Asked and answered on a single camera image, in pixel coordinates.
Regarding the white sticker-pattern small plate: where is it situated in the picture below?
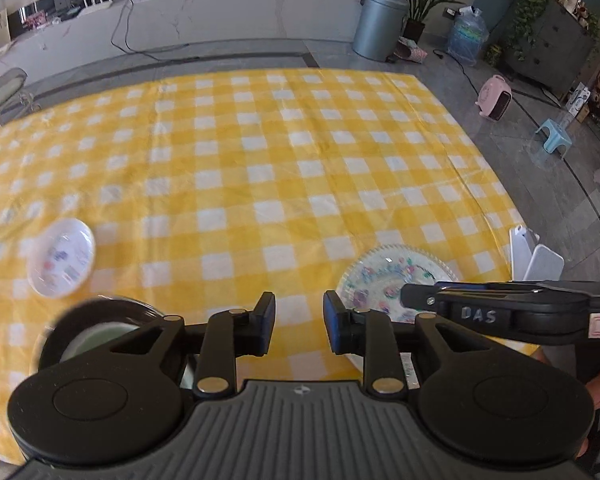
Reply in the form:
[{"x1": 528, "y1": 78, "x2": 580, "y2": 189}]
[{"x1": 27, "y1": 218, "x2": 96, "y2": 299}]

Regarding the pink small heater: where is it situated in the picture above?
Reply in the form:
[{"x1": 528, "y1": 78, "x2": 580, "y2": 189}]
[{"x1": 476, "y1": 75, "x2": 513, "y2": 122}]

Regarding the white floral painted plate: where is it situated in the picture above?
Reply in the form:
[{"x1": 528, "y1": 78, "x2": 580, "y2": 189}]
[{"x1": 341, "y1": 253, "x2": 434, "y2": 369}]

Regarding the blue water jug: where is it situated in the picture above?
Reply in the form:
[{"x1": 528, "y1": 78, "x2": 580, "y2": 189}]
[{"x1": 445, "y1": 6, "x2": 489, "y2": 66}]

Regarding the white grey phone stand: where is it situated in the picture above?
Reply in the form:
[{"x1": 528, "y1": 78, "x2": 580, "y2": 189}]
[{"x1": 509, "y1": 224, "x2": 565, "y2": 282}]

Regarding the light blue plastic stool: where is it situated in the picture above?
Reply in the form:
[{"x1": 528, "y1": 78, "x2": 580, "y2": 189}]
[{"x1": 534, "y1": 119, "x2": 573, "y2": 159}]

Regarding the grey round chair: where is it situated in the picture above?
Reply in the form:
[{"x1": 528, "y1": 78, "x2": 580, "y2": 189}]
[{"x1": 0, "y1": 67, "x2": 36, "y2": 128}]

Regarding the grey metal trash bin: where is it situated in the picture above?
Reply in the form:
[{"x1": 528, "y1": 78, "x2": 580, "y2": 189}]
[{"x1": 352, "y1": 0, "x2": 408, "y2": 62}]

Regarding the green ceramic bowl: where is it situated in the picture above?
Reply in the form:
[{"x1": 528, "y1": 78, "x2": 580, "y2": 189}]
[{"x1": 60, "y1": 322, "x2": 143, "y2": 362}]

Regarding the black power cable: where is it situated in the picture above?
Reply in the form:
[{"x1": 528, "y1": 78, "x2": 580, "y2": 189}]
[{"x1": 110, "y1": 0, "x2": 202, "y2": 57}]

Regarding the grey drawer cabinet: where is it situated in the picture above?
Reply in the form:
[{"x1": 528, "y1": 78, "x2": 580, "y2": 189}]
[{"x1": 503, "y1": 0, "x2": 595, "y2": 96}]

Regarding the yellow white checkered tablecloth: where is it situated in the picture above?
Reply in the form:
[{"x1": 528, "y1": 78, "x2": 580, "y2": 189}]
[{"x1": 0, "y1": 70, "x2": 521, "y2": 463}]

